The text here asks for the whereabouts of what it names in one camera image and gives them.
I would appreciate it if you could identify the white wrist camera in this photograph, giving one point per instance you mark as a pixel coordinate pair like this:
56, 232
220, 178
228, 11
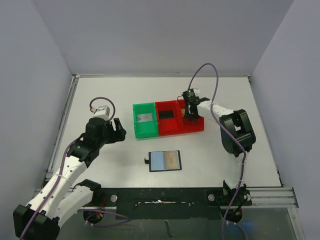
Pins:
196, 91
102, 112

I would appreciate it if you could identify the black card in bin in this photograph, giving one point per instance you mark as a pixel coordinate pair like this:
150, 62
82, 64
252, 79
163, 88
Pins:
167, 114

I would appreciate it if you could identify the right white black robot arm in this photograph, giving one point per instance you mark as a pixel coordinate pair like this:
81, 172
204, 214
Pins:
236, 131

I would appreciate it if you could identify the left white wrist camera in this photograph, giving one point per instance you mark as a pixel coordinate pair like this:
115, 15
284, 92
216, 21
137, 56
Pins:
102, 112

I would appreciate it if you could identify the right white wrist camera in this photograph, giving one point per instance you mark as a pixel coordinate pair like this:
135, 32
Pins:
196, 91

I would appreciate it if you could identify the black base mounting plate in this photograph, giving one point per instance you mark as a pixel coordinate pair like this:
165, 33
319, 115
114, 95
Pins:
172, 203

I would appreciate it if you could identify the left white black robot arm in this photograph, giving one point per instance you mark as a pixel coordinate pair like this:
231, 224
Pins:
42, 217

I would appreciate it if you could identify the black leather card holder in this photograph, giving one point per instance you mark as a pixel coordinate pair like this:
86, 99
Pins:
157, 162

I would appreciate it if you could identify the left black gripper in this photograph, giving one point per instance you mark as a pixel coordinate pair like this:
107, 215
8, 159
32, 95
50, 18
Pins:
112, 131

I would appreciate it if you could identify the gold card in bin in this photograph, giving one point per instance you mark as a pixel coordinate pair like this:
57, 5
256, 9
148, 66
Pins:
183, 112

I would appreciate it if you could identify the silver card in bin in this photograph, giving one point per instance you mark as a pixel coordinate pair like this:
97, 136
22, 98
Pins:
145, 117

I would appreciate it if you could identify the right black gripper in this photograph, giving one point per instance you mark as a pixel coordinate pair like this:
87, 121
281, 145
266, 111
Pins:
191, 102

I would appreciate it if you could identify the red plastic bin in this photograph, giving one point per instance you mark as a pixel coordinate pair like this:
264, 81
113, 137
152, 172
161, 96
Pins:
168, 127
188, 125

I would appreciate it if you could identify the green plastic bin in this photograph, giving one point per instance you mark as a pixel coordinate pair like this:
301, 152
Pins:
148, 129

